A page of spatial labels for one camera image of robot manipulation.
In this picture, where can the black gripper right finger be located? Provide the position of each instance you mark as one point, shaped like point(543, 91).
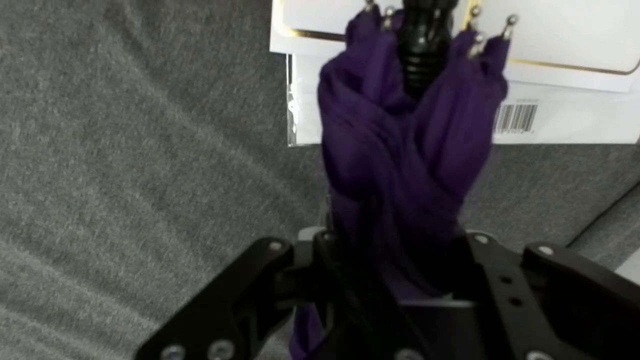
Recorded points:
point(573, 312)

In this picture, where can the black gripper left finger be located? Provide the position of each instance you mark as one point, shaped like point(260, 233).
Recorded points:
point(247, 312)

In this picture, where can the purple umbrella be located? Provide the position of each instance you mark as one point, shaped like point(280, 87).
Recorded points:
point(392, 152)

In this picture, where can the grey tablecloth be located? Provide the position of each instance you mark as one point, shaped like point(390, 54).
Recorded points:
point(132, 167)

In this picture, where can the white sticker label sheet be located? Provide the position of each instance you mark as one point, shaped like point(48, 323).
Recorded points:
point(573, 41)

